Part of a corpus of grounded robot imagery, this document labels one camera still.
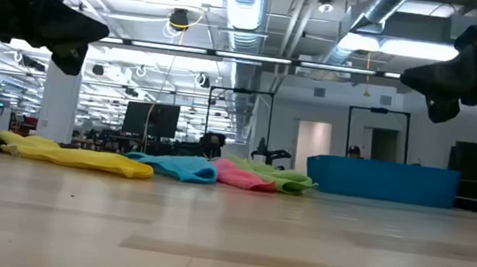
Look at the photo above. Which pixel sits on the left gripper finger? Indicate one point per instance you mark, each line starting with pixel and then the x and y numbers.
pixel 76 27

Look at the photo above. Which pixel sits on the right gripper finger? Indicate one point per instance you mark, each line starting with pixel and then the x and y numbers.
pixel 444 77

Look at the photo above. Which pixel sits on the yellow microfiber towel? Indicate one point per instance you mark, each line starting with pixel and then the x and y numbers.
pixel 62 159

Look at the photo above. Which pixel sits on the green microfiber towel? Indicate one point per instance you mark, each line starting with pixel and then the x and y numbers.
pixel 287 181

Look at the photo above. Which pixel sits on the pink microfiber towel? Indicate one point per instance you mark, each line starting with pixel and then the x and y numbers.
pixel 242 179

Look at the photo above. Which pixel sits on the black background robot arm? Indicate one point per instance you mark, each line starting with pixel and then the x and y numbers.
pixel 269 154

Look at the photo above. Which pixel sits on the blue microfiber towel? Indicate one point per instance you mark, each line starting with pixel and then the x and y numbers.
pixel 181 167

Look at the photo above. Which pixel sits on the white pillar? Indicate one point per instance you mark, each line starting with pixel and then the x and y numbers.
pixel 58 105

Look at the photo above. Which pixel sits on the person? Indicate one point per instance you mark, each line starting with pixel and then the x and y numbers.
pixel 354 151
pixel 213 144

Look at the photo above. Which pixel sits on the black background monitor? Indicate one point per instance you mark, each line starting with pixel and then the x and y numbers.
pixel 151 120

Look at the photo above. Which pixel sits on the blue plastic bin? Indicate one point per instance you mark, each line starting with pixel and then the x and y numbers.
pixel 384 180

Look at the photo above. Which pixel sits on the long light bar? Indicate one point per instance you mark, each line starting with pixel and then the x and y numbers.
pixel 251 57

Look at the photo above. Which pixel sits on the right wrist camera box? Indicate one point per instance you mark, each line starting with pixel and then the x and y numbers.
pixel 474 40

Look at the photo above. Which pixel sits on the black metal rig frame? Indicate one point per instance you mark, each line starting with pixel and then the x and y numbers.
pixel 378 110

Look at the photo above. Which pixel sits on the silver air duct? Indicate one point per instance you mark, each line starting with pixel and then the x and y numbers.
pixel 246 5
pixel 380 6

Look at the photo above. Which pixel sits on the black ceiling camera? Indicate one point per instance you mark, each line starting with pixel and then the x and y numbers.
pixel 179 18

